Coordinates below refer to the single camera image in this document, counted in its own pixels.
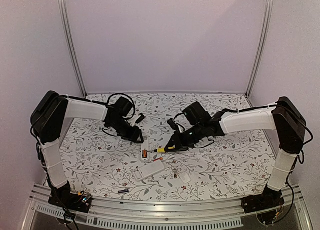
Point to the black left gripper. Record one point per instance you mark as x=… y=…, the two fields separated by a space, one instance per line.
x=134 y=135

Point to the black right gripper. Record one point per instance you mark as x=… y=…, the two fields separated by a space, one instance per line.
x=175 y=139

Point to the long white remote with buttons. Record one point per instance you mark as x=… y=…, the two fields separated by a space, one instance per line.
x=145 y=147

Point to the yellow handled screwdriver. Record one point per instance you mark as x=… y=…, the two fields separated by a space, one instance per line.
x=163 y=150

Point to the white battery cover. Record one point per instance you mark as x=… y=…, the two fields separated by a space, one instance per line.
x=185 y=177

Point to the white remote control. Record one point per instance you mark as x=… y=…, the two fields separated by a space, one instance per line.
x=148 y=170

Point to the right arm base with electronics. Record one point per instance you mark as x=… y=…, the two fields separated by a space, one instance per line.
x=269 y=198

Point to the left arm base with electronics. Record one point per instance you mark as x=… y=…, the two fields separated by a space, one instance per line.
x=63 y=197

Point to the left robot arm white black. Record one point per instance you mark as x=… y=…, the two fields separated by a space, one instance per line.
x=48 y=118

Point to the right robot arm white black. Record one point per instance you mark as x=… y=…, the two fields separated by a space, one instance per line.
x=281 y=116

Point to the floral patterned table mat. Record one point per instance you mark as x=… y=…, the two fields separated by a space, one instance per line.
x=96 y=160

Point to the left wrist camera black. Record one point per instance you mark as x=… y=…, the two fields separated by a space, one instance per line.
x=140 y=118

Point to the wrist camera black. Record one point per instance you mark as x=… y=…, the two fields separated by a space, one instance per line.
x=174 y=125
x=140 y=118

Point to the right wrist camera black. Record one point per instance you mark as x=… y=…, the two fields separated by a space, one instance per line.
x=174 y=125

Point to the left aluminium frame post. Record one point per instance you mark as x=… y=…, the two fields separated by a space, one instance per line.
x=71 y=47

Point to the aluminium frame post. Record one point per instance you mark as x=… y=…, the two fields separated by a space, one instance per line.
x=71 y=47
x=261 y=45

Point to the right aluminium frame post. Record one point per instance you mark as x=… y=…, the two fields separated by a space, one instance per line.
x=261 y=45

